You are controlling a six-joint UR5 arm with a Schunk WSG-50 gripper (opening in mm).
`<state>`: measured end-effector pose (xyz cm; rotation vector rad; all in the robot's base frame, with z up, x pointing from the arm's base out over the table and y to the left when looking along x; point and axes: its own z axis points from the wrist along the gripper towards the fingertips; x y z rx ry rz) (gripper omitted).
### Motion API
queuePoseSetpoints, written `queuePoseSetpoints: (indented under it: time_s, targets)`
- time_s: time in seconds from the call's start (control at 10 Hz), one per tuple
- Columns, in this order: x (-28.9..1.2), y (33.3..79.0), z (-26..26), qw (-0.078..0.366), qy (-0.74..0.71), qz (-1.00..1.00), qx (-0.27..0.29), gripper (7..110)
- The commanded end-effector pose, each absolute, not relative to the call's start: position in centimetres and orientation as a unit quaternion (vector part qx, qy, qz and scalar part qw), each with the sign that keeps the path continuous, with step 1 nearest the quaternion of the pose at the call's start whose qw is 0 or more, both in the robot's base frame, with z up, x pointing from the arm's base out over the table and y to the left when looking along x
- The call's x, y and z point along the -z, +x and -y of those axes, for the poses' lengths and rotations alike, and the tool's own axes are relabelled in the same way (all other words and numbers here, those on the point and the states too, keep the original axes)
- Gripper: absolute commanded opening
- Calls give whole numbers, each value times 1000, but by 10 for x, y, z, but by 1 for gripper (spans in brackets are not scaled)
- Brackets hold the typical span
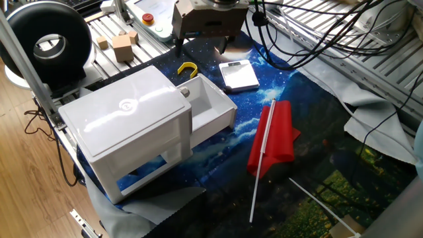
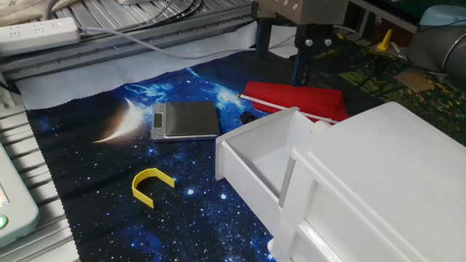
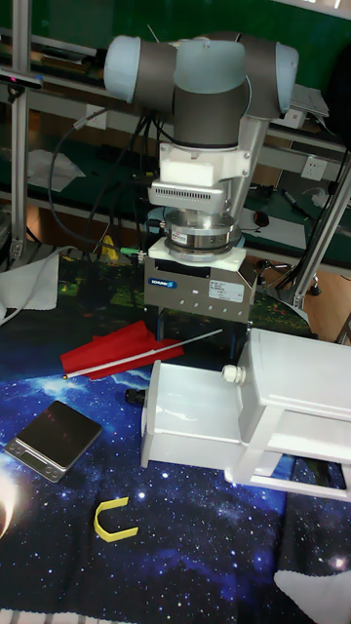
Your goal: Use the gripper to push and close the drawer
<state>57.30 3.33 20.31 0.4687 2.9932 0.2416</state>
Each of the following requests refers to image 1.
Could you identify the grey Schunk gripper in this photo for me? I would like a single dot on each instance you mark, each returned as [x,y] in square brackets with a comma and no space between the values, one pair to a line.
[208,23]

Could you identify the black drawer knob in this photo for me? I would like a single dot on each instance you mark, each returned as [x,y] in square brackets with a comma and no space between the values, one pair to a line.
[227,89]

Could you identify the white plastic drawer cabinet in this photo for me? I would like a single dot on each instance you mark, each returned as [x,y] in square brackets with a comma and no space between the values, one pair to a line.
[125,109]

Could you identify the yellow U-shaped plastic piece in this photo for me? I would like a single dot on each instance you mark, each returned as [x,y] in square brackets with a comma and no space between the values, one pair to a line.
[188,63]

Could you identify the silver digital scale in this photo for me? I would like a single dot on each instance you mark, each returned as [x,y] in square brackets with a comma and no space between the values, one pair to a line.
[239,77]

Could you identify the white teach pendant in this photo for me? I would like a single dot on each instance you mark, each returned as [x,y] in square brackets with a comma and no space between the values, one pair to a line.
[162,16]

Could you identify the red emergency stop button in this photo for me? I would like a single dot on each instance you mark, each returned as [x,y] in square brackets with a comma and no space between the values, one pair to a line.
[147,18]

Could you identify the small wooden cube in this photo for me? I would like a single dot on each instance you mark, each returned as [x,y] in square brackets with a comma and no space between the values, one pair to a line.
[133,37]
[102,43]
[122,33]

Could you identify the large wooden cube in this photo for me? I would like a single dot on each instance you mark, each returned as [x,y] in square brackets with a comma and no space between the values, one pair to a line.
[123,49]

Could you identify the white small box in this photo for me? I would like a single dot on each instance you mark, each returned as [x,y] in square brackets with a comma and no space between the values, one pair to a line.
[107,6]

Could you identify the light wooden strip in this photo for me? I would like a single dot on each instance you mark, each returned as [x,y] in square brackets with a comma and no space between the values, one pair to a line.
[94,17]

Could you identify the starry night printed tablecloth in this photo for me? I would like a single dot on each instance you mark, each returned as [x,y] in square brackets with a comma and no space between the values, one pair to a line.
[218,158]

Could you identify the red flag with white pole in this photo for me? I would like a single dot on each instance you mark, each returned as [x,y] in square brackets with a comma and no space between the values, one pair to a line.
[281,132]

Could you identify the white thin rod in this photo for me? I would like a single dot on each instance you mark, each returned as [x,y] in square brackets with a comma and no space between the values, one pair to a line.
[317,201]

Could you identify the brown cardboard piece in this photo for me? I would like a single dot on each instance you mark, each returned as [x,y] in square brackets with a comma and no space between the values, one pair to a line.
[343,228]

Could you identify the aluminium upright bracket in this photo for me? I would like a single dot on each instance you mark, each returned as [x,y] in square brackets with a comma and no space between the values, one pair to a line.
[123,11]

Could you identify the aluminium frame profile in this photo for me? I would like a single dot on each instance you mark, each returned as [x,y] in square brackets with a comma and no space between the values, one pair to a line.
[33,77]

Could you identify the silver metal rail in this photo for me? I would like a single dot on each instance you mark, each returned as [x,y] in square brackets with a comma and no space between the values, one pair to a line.
[82,223]

